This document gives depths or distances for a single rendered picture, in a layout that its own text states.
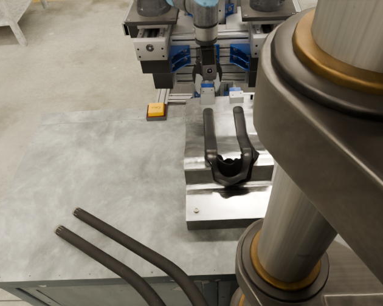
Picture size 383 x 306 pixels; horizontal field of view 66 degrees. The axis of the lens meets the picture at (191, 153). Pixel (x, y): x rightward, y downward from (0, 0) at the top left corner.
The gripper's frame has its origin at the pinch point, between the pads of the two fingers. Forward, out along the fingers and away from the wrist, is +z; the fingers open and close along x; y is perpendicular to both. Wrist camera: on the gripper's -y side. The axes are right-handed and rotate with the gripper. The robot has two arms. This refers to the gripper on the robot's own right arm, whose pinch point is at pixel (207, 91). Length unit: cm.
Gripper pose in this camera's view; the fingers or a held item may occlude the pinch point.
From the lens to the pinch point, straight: 110.7
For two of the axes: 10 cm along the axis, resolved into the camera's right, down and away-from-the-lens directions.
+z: 0.6, 6.6, 7.5
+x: -10.0, 0.5, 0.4
